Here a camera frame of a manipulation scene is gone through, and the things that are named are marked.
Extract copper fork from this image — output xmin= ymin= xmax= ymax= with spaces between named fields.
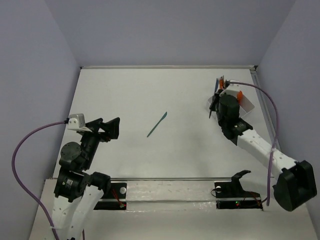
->
xmin=222 ymin=75 xmax=229 ymax=89

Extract dark blue plastic knife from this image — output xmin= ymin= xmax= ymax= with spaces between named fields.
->
xmin=214 ymin=78 xmax=220 ymax=93

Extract orange plastic spoon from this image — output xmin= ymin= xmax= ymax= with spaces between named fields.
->
xmin=236 ymin=90 xmax=244 ymax=104

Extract teal plastic knife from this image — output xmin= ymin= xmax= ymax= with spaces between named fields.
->
xmin=146 ymin=111 xmax=168 ymax=138

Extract orange yellow chopstick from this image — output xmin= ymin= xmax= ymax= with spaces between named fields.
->
xmin=219 ymin=76 xmax=225 ymax=89

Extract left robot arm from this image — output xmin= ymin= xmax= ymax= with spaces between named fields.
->
xmin=51 ymin=113 xmax=120 ymax=240

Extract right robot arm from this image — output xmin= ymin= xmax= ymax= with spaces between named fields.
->
xmin=209 ymin=91 xmax=317 ymax=212

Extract white divided utensil container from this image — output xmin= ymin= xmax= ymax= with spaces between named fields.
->
xmin=206 ymin=88 xmax=256 ymax=118

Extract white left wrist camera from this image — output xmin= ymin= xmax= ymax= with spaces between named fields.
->
xmin=67 ymin=113 xmax=88 ymax=131

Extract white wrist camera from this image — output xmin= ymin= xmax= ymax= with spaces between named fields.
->
xmin=220 ymin=80 xmax=241 ymax=98
xmin=67 ymin=113 xmax=88 ymax=131

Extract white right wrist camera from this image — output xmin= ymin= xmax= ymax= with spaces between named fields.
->
xmin=220 ymin=80 xmax=241 ymax=98

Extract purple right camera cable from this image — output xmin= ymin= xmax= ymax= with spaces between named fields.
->
xmin=228 ymin=79 xmax=280 ymax=207

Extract purple camera cable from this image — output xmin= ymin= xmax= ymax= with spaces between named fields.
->
xmin=11 ymin=119 xmax=70 ymax=240
xmin=228 ymin=79 xmax=280 ymax=207

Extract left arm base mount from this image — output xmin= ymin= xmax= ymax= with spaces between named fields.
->
xmin=94 ymin=182 xmax=127 ymax=211

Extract aluminium table rail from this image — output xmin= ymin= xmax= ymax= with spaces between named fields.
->
xmin=111 ymin=177 xmax=231 ymax=182

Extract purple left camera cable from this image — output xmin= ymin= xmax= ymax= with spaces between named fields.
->
xmin=11 ymin=119 xmax=70 ymax=240

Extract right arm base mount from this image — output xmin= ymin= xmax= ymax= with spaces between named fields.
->
xmin=210 ymin=170 xmax=263 ymax=210

